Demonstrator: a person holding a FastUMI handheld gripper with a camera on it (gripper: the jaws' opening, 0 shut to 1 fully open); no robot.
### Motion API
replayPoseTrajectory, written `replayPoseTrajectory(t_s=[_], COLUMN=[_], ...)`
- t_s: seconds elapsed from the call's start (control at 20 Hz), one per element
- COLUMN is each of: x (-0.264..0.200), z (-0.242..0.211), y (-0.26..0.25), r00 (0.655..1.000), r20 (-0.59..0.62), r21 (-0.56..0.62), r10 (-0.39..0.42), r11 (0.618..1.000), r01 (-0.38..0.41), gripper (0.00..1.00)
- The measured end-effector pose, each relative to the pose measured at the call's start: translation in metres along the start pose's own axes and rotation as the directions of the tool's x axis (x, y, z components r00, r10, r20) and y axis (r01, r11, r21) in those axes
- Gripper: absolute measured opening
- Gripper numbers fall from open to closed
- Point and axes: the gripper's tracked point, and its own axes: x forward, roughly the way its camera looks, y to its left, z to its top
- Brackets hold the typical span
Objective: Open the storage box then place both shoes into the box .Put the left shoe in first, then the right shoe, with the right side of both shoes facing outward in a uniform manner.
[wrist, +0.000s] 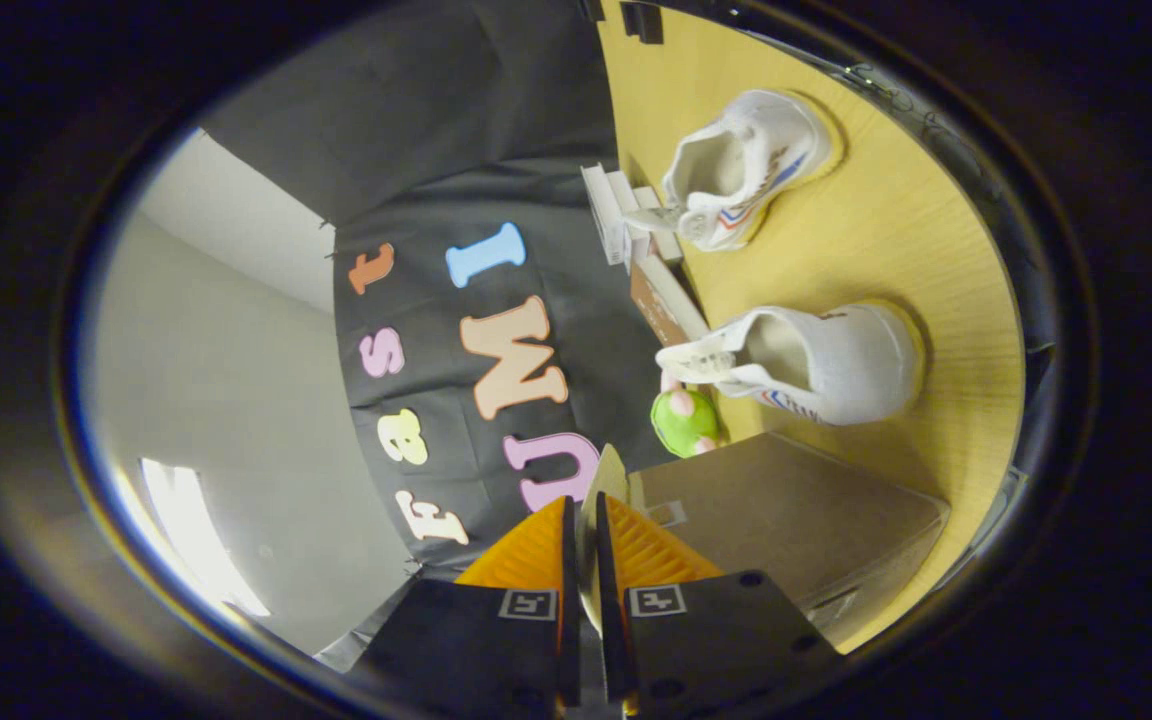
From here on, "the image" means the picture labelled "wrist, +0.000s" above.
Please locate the green and pink plush toy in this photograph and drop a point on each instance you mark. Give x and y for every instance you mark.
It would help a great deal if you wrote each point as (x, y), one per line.
(684, 420)

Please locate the black table clamp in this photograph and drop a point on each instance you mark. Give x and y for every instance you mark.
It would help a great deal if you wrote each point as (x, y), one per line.
(592, 10)
(641, 20)

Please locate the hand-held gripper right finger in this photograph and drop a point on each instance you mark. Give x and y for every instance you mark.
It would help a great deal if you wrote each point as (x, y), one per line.
(612, 640)

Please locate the plain white book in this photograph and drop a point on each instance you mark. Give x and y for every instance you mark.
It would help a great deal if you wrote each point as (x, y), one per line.
(636, 215)

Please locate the brown cover book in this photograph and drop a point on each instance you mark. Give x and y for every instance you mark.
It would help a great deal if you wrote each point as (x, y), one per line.
(654, 305)

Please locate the ceiling light panel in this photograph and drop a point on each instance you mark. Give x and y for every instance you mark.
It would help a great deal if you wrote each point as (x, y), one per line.
(196, 530)

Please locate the white canvas shoe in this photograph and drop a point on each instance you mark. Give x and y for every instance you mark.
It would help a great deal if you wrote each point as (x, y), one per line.
(846, 365)
(766, 140)

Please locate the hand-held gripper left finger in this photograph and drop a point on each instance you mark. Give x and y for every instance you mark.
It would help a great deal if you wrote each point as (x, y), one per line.
(570, 640)

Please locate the thin pale book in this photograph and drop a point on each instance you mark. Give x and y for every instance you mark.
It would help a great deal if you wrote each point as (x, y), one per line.
(664, 240)

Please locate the beige fabric storage box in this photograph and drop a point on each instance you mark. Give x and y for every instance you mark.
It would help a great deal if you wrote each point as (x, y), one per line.
(796, 520)

